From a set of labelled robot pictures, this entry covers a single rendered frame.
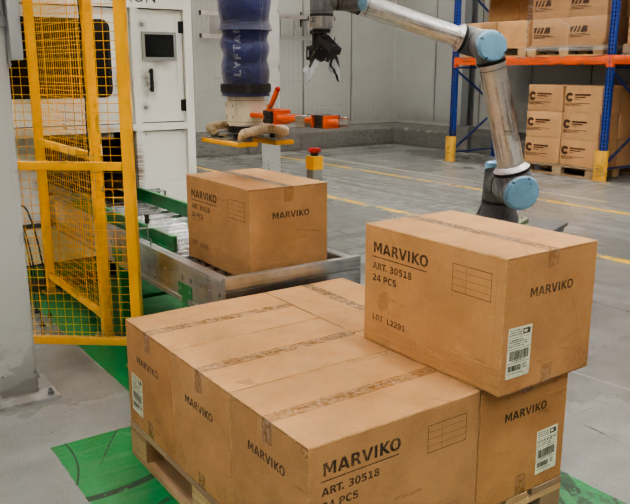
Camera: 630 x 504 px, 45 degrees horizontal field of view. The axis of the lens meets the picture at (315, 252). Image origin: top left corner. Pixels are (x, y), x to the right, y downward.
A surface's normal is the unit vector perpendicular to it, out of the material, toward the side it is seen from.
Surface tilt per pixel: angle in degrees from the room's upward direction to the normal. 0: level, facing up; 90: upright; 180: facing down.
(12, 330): 90
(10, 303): 90
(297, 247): 90
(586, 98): 89
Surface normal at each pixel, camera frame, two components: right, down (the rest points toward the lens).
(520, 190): 0.15, 0.37
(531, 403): 0.57, 0.19
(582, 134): -0.81, 0.17
